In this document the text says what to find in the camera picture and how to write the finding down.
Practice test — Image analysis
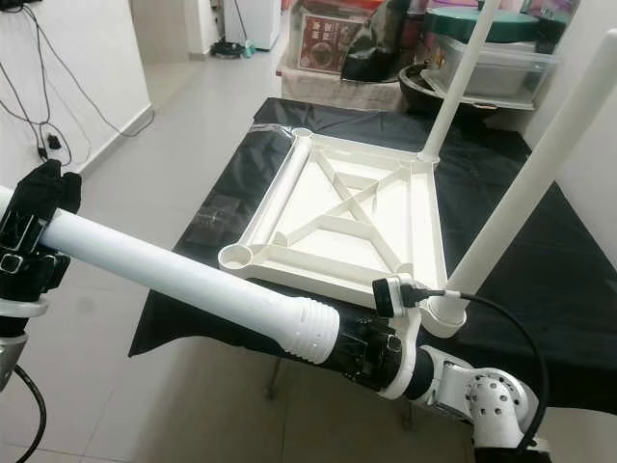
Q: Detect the beige covered bench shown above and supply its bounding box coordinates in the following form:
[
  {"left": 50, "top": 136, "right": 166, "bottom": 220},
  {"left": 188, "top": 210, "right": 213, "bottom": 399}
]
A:
[{"left": 278, "top": 68, "right": 406, "bottom": 105}]

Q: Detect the black wall cable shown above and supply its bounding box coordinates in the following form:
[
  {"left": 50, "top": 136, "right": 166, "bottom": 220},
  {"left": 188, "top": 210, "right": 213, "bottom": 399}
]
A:
[{"left": 0, "top": 5, "right": 155, "bottom": 165}]

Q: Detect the black round basin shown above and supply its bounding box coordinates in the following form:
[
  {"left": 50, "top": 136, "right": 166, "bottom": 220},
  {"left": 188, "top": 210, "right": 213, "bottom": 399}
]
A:
[{"left": 397, "top": 63, "right": 473, "bottom": 112}]

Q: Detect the black mop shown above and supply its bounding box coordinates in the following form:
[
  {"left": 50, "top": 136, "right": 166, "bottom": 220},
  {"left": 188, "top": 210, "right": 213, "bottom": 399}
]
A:
[{"left": 212, "top": 0, "right": 256, "bottom": 57}]

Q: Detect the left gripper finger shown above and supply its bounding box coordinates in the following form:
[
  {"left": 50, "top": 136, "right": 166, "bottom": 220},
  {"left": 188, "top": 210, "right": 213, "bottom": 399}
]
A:
[{"left": 21, "top": 159, "right": 83, "bottom": 231}]

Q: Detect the orange lid storage box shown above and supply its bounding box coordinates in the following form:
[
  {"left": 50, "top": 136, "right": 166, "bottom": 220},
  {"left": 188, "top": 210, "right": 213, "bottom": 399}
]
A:
[{"left": 289, "top": 0, "right": 387, "bottom": 76}]

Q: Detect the clear plastic bag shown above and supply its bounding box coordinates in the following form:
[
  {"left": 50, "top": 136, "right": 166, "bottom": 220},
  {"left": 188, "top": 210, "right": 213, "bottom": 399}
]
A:
[
  {"left": 255, "top": 121, "right": 300, "bottom": 136},
  {"left": 191, "top": 203, "right": 242, "bottom": 242}
]

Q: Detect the cream plastic table top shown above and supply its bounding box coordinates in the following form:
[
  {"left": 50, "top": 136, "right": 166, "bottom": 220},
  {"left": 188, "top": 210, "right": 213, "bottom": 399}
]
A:
[{"left": 217, "top": 127, "right": 469, "bottom": 339}]

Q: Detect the green lid storage box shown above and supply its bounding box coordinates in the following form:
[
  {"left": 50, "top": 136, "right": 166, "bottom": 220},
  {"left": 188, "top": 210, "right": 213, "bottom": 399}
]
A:
[{"left": 424, "top": 5, "right": 560, "bottom": 102}]

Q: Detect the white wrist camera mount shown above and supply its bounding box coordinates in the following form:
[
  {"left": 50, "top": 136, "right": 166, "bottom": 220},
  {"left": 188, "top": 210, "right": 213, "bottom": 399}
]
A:
[
  {"left": 0, "top": 292, "right": 54, "bottom": 321},
  {"left": 371, "top": 275, "right": 444, "bottom": 401}
]

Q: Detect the black tablecloth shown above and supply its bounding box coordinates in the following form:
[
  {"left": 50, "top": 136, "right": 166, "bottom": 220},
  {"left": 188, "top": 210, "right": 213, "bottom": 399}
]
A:
[{"left": 128, "top": 96, "right": 617, "bottom": 416}]

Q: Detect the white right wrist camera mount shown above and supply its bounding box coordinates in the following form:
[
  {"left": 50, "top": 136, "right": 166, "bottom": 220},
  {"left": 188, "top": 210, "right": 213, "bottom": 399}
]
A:
[{"left": 371, "top": 275, "right": 444, "bottom": 401}]

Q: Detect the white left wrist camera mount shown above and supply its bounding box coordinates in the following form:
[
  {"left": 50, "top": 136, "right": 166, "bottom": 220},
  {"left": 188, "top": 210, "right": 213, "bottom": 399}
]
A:
[{"left": 0, "top": 292, "right": 54, "bottom": 321}]

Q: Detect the black bag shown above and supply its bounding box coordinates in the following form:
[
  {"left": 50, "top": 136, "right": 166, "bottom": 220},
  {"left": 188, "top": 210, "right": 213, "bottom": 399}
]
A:
[{"left": 342, "top": 0, "right": 420, "bottom": 83}]

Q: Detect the white appliance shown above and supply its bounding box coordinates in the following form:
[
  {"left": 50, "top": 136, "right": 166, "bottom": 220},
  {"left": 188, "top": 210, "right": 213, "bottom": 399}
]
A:
[{"left": 231, "top": 0, "right": 282, "bottom": 51}]

